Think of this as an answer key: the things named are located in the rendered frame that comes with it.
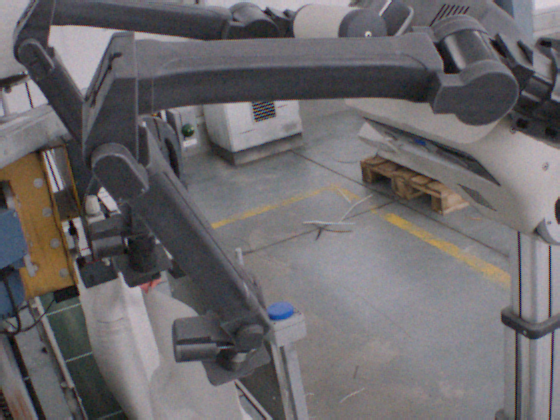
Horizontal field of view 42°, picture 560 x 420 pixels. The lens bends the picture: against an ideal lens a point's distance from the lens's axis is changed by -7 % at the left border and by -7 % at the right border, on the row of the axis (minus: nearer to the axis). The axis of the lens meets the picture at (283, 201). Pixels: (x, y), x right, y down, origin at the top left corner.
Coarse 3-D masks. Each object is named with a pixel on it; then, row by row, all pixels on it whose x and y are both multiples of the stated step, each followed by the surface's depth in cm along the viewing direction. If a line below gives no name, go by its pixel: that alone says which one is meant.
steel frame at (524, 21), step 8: (496, 0) 686; (504, 0) 677; (512, 0) 652; (520, 0) 656; (528, 0) 660; (504, 8) 681; (512, 8) 655; (520, 8) 658; (528, 8) 662; (512, 16) 674; (520, 16) 660; (528, 16) 664; (520, 24) 662; (528, 24) 667; (528, 32) 669
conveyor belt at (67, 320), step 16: (48, 304) 304; (64, 304) 302; (80, 304) 300; (64, 320) 289; (80, 320) 287; (64, 336) 277; (80, 336) 275; (64, 352) 265; (80, 352) 264; (80, 368) 254; (96, 368) 252; (80, 384) 244; (96, 384) 243; (96, 400) 234; (112, 400) 233; (96, 416) 225; (112, 416) 224
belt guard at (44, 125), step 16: (32, 112) 150; (48, 112) 147; (16, 128) 139; (32, 128) 141; (48, 128) 145; (64, 128) 149; (0, 144) 133; (16, 144) 137; (32, 144) 141; (0, 160) 134
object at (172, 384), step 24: (168, 312) 153; (192, 312) 144; (168, 336) 142; (168, 360) 164; (168, 384) 158; (192, 384) 141; (168, 408) 150; (192, 408) 147; (216, 408) 138; (240, 408) 126
